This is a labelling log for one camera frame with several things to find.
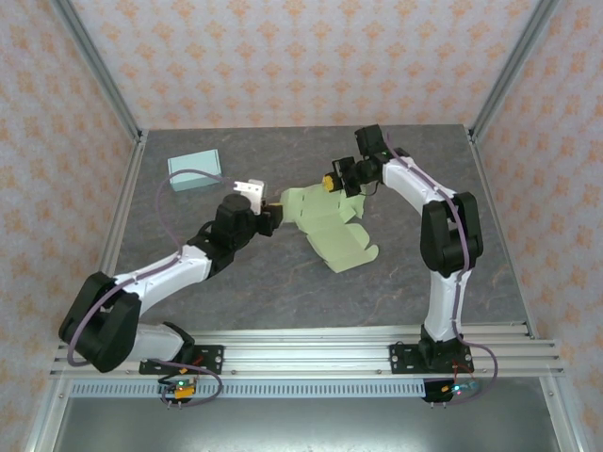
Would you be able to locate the aluminium table side rail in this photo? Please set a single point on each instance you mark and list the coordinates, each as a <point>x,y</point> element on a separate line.
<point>132,165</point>
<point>486,188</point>

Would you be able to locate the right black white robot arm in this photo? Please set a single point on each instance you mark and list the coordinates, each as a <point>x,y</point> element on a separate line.
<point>447,240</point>

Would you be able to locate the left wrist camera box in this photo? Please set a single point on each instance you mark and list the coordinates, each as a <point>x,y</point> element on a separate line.
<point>249,193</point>

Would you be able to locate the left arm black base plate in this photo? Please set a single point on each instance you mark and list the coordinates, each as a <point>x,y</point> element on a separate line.
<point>212,358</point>

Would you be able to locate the grey metal panel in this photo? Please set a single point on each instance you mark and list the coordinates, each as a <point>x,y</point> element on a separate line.
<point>306,424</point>

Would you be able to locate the aluminium frame leg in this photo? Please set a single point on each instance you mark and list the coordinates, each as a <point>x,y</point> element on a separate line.
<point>47,419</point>
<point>560,419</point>

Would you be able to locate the aluminium mounting rail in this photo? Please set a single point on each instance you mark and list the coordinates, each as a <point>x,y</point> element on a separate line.
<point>306,353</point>

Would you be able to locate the aluminium frame post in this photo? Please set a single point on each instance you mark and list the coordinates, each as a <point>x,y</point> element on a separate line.
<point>512,66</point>
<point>100,66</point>

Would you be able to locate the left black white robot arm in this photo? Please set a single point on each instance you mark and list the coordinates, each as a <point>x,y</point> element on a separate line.
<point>108,325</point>

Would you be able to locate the pale green paper box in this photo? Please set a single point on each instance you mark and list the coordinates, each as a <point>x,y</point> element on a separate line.
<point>339,240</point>

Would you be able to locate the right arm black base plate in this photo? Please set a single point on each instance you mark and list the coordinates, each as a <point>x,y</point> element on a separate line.
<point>400,358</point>

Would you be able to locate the light blue paper box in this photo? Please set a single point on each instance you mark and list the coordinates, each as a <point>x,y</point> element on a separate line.
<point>195,169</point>

